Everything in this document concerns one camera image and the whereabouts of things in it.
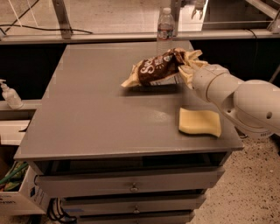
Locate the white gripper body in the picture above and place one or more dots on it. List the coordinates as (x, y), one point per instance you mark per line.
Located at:
(204, 80)

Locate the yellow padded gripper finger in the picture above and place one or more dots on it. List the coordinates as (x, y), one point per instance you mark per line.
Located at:
(192, 60)
(186, 73)

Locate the brown chip bag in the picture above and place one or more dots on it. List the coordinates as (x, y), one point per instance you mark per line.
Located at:
(159, 68)

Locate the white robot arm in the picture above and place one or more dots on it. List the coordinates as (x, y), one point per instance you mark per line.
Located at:
(252, 106)

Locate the clear plastic water bottle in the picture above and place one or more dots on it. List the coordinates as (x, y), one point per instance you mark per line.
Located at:
(165, 28)

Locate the hand sanitizer pump bottle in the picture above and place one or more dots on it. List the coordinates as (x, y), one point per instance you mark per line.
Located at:
(11, 96)

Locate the yellow sponge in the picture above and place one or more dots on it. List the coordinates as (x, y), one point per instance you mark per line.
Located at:
(197, 122)

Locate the grey drawer cabinet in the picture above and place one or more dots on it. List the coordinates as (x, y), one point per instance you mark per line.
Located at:
(115, 155)

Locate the white cardboard box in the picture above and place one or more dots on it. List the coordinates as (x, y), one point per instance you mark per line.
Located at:
(29, 199)

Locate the metal frame rail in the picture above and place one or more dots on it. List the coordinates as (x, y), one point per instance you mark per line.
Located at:
(134, 37)

